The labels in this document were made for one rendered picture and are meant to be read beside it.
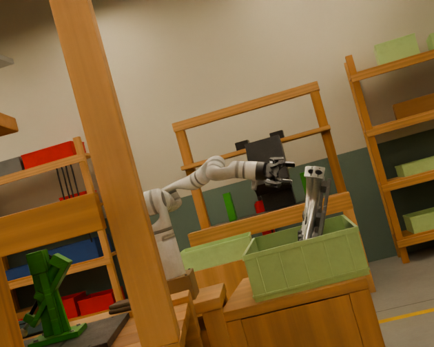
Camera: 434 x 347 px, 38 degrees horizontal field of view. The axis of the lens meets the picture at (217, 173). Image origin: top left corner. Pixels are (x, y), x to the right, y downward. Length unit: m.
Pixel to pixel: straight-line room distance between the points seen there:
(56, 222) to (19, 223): 0.08
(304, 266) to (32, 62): 6.30
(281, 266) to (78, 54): 1.07
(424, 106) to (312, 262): 4.71
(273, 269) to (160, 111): 5.41
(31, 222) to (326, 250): 1.10
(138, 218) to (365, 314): 0.99
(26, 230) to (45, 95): 6.53
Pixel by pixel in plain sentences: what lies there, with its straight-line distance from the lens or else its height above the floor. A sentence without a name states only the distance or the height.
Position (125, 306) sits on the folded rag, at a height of 0.91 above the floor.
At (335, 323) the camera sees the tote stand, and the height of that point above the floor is 0.67.
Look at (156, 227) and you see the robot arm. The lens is 2.32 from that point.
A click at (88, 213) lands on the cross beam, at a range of 1.49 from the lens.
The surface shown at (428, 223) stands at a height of 0.33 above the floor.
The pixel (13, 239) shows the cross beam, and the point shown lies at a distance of 1.54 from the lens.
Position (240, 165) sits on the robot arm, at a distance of 2.51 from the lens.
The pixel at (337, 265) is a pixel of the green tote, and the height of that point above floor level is 0.85.
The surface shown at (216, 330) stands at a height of 0.74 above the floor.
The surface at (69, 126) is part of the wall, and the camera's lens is 7.87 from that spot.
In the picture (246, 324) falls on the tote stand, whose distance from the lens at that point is 2.25.
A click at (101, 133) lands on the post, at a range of 1.54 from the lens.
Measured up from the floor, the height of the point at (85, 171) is 1.81.
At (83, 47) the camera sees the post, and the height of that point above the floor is 1.62.
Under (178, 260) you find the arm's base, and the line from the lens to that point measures 2.34.
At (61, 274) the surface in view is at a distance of 1.96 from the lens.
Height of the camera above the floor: 1.20
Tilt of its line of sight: 2 degrees up
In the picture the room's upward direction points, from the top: 15 degrees counter-clockwise
